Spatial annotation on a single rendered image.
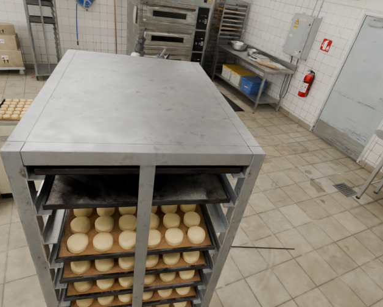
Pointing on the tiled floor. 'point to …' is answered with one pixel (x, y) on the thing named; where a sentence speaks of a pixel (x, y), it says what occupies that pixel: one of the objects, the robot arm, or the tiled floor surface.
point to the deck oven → (170, 28)
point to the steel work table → (258, 70)
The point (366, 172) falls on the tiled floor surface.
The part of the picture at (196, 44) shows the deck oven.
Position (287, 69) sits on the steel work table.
